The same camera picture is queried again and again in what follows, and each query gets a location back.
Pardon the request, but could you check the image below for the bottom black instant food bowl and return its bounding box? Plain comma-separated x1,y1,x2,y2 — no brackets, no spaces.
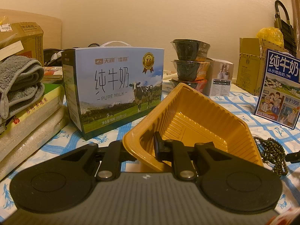
170,78,207,92

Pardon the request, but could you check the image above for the dark blue milk carton box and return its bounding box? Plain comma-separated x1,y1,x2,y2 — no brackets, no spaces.
254,49,299,129

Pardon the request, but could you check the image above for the light blue milk carton box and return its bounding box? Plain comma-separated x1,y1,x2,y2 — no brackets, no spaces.
61,41,164,140

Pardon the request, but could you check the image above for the green yellow book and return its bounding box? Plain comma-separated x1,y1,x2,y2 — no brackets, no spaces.
1,84,65,137

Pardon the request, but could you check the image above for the top black instant food bowl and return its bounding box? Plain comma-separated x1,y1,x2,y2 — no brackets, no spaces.
171,39,211,62

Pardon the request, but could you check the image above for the small white product box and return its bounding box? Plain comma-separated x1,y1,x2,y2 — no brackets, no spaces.
203,58,234,97

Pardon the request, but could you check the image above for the middle black instant food bowl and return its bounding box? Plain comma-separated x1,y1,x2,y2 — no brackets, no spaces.
173,59,210,81

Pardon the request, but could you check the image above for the dark green bead necklace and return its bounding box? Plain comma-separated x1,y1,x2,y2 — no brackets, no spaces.
252,134,290,178

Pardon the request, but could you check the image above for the brown cardboard box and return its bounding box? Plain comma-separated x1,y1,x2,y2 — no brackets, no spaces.
1,22,44,66
236,38,288,96

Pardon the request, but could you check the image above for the black folded stand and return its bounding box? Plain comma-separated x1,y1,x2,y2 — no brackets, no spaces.
274,0,297,57

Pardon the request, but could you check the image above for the grey folded towel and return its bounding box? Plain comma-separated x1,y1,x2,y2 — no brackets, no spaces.
1,55,45,123

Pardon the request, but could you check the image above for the plastic wrapped flat package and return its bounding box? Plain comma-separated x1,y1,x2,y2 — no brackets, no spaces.
1,95,69,179

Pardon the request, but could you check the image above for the golden plastic tray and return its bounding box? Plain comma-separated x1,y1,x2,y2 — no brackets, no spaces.
123,83,263,172

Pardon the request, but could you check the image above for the brown cardboard box left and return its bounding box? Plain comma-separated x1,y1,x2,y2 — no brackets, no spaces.
1,22,44,66

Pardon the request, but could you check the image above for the black instant food bowl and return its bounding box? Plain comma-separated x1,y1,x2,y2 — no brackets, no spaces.
170,78,207,92
171,39,211,62
173,59,210,81

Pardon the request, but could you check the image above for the yellow plastic bag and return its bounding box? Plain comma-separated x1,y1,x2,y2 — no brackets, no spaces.
256,27,284,47

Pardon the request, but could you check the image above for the brown cardboard box right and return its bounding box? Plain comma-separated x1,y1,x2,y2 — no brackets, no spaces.
236,38,288,96

